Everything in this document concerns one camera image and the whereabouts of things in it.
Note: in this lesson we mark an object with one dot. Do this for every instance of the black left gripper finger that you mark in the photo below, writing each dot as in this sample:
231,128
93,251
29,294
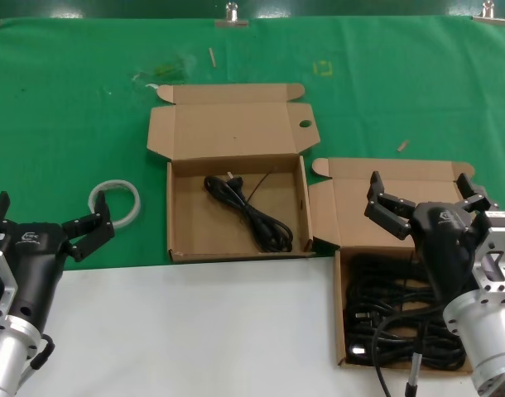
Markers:
0,211
93,231

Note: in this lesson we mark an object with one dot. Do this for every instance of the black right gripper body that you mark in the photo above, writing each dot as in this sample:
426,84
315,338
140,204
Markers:
443,240

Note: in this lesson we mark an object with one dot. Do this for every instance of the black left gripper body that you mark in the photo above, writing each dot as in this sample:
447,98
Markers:
33,264

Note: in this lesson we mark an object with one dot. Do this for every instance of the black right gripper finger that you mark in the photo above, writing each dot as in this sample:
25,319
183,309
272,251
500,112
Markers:
389,211
480,200

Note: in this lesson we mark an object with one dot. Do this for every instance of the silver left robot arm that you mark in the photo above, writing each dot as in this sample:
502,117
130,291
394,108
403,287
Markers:
4,360

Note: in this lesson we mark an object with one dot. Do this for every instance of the smaller open cardboard box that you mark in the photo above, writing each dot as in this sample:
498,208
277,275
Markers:
352,198

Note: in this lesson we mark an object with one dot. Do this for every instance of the larger open cardboard box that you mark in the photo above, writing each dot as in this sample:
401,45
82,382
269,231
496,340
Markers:
194,223

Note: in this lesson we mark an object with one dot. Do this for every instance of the clear tape roll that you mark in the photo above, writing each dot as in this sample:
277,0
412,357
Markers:
112,183

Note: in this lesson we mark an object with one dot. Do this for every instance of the short wooden piece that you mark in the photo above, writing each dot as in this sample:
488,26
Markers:
403,145

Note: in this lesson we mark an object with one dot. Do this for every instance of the green table cloth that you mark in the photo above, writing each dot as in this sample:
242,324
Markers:
49,103

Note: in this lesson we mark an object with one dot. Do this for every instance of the clear plastic wrapper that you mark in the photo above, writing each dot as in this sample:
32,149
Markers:
167,71

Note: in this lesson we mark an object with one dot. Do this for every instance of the metal binder clip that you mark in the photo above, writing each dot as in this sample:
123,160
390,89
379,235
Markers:
488,18
232,22

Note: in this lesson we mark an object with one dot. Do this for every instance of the thin wooden stick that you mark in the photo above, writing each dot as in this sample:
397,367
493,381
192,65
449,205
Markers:
212,57

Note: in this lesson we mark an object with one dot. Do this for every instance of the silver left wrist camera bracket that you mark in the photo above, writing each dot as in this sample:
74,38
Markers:
0,269

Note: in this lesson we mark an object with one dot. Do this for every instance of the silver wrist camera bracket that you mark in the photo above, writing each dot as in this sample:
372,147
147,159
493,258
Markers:
0,269
494,248

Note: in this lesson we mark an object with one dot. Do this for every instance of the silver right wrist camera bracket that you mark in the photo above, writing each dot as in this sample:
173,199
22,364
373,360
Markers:
494,248

